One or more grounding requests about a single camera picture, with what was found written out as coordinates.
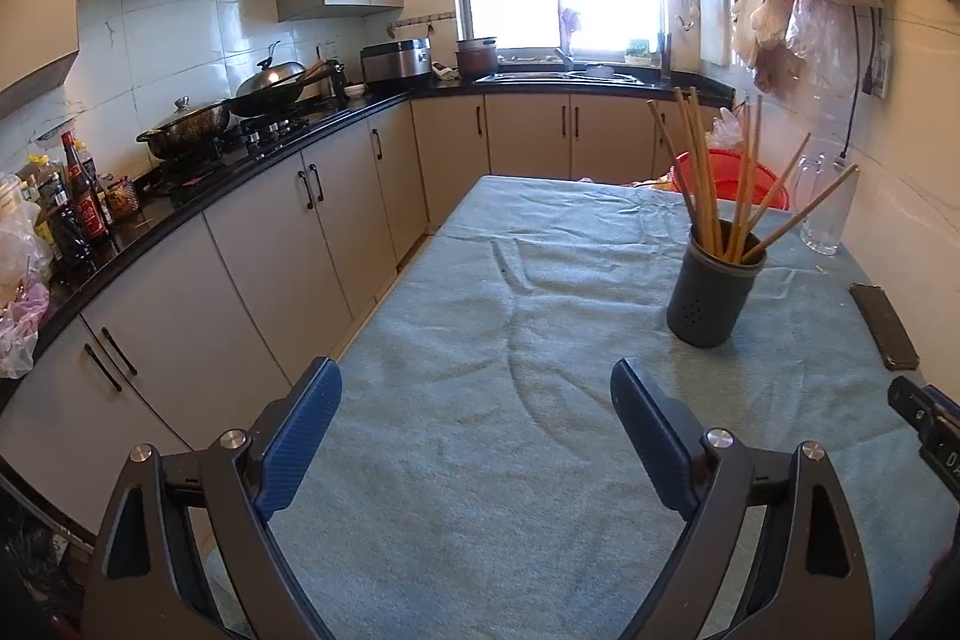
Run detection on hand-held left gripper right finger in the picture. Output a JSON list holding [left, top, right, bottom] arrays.
[[609, 356, 877, 640]]

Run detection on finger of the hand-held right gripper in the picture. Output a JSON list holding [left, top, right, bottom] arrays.
[[887, 376, 935, 432]]

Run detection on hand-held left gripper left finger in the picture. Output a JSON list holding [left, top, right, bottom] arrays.
[[79, 356, 344, 640]]

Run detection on dark grey chopstick holder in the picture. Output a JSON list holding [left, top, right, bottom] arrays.
[[665, 218, 768, 349]]

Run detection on bundle of wooden chopsticks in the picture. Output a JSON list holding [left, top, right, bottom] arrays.
[[647, 87, 860, 265]]

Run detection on grey-blue towel table cloth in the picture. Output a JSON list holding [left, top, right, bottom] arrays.
[[199, 175, 960, 640]]

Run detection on beige base cabinets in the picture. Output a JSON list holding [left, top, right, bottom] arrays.
[[0, 91, 722, 532]]

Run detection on clear glass mug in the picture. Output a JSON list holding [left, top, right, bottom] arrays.
[[793, 152, 857, 257]]

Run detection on red plastic basket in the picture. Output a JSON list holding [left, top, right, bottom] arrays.
[[670, 149, 793, 214]]

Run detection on black countertop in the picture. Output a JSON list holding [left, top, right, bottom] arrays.
[[0, 66, 736, 412]]

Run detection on black gas stove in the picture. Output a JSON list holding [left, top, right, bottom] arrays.
[[145, 111, 314, 193]]

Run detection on white plastic bag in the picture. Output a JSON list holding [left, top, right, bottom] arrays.
[[707, 106, 745, 151]]

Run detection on pile of countertop plastic bags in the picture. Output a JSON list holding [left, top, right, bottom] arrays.
[[0, 173, 59, 380]]

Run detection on group of condiment bottles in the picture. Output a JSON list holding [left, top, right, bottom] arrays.
[[21, 128, 145, 262]]

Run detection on steel pot with lid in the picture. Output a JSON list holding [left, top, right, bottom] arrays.
[[136, 95, 233, 160]]

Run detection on black wok with steel lid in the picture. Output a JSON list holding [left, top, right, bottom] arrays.
[[227, 39, 332, 118]]

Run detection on steel sink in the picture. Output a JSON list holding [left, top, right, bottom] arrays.
[[475, 68, 647, 87]]

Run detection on clear hanging plastic bag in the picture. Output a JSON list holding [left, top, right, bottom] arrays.
[[782, 0, 857, 80]]

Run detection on steel rice cooker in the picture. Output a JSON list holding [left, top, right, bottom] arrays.
[[359, 37, 435, 87]]

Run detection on bunch of pale hanging bags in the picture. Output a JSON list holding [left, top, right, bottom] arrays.
[[730, 0, 797, 95]]

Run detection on white cutting board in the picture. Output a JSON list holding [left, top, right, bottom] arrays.
[[697, 0, 734, 69]]

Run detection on brown clay pot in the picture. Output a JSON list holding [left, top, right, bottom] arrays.
[[455, 36, 499, 81]]

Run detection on black cable with round plug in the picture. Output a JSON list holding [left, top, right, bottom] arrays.
[[838, 2, 865, 163]]

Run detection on black power cord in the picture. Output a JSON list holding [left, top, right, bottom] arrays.
[[859, 6, 883, 99]]

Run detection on white wall socket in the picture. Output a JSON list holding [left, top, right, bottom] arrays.
[[870, 37, 896, 102]]

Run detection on beige side wall cabinet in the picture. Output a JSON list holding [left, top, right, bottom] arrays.
[[0, 0, 85, 120]]

